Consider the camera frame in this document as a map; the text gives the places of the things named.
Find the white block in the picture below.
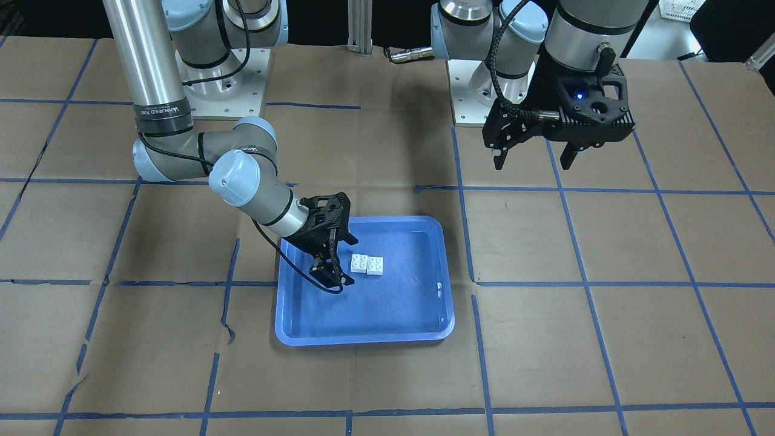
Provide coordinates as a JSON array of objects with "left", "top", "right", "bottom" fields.
[
  {"left": 366, "top": 255, "right": 384, "bottom": 276},
  {"left": 351, "top": 253, "right": 369, "bottom": 274}
]

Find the aluminium frame post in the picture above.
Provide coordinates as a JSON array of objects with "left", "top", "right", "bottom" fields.
[{"left": 346, "top": 0, "right": 373, "bottom": 57}]

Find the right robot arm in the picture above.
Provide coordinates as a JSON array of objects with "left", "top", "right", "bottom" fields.
[{"left": 103, "top": 1, "right": 358, "bottom": 294}]

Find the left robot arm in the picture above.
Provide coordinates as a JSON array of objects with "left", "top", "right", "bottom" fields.
[{"left": 430, "top": 1, "right": 648, "bottom": 170}]

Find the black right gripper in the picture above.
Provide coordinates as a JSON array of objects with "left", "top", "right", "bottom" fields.
[{"left": 285, "top": 191, "right": 358, "bottom": 289}]

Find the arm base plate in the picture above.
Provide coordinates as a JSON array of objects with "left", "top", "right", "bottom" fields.
[
  {"left": 447, "top": 55, "right": 539, "bottom": 128},
  {"left": 175, "top": 48, "right": 271, "bottom": 121}
]

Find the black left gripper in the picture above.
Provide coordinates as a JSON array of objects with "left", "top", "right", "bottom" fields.
[{"left": 483, "top": 51, "right": 636, "bottom": 171}]

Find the blue plastic tray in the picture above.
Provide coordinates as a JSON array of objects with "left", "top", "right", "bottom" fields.
[{"left": 275, "top": 216, "right": 456, "bottom": 346}]

